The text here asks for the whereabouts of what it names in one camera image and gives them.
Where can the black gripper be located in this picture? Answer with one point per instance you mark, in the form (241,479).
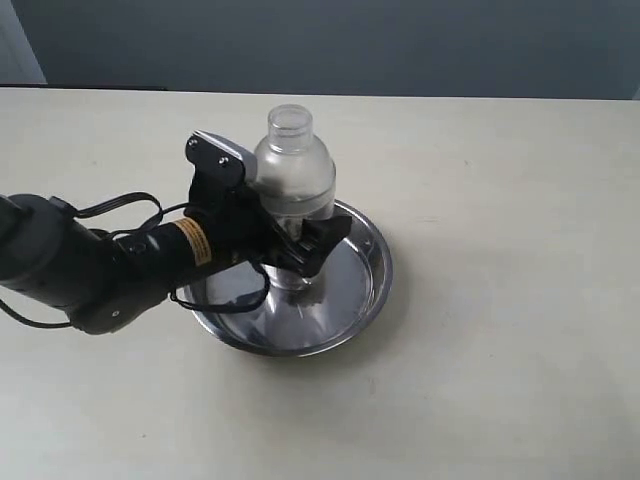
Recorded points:
(236,223)

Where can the clear plastic bottle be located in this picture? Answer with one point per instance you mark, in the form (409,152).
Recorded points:
(296,175)

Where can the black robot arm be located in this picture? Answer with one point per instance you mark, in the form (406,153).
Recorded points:
(102,281)

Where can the round steel dish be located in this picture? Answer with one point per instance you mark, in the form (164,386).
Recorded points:
(333,308)

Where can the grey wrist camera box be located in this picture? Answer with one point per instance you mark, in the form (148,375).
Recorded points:
(221,160)

